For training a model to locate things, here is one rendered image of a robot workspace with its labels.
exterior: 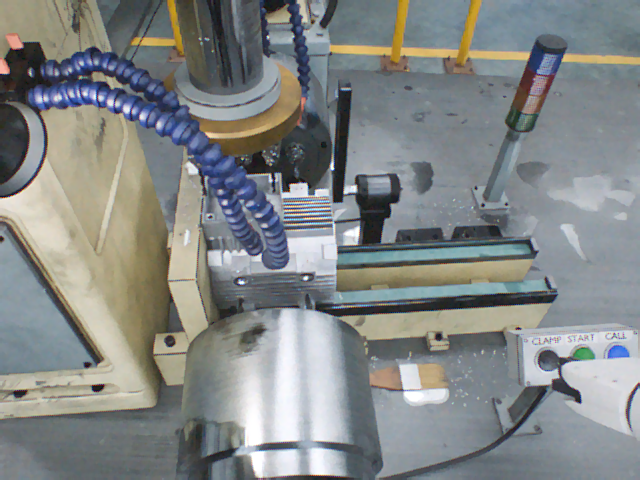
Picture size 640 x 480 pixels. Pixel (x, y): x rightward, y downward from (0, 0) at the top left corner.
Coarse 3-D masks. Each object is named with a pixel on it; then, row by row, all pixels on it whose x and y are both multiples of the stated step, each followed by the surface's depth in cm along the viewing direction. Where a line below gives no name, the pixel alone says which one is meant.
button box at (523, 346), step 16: (512, 336) 73; (528, 336) 70; (544, 336) 70; (560, 336) 70; (576, 336) 71; (592, 336) 71; (608, 336) 71; (624, 336) 71; (512, 352) 73; (528, 352) 70; (560, 352) 71; (512, 368) 73; (528, 368) 70; (528, 384) 70; (544, 384) 70
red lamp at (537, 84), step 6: (528, 72) 100; (534, 72) 99; (522, 78) 102; (528, 78) 100; (534, 78) 99; (540, 78) 99; (546, 78) 99; (552, 78) 99; (522, 84) 102; (528, 84) 101; (534, 84) 100; (540, 84) 100; (546, 84) 100; (528, 90) 101; (534, 90) 101; (540, 90) 101; (546, 90) 101
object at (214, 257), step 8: (320, 192) 87; (328, 192) 87; (328, 248) 79; (336, 248) 79; (208, 256) 78; (216, 256) 78; (328, 256) 79; (336, 256) 79; (208, 264) 78; (216, 264) 78
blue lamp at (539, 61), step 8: (536, 48) 96; (536, 56) 97; (544, 56) 96; (552, 56) 95; (560, 56) 95; (528, 64) 99; (536, 64) 97; (544, 64) 96; (552, 64) 96; (536, 72) 98; (544, 72) 98; (552, 72) 98
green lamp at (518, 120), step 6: (510, 108) 108; (510, 114) 108; (516, 114) 106; (522, 114) 105; (528, 114) 105; (534, 114) 105; (510, 120) 108; (516, 120) 107; (522, 120) 106; (528, 120) 106; (534, 120) 107; (516, 126) 108; (522, 126) 107; (528, 126) 107
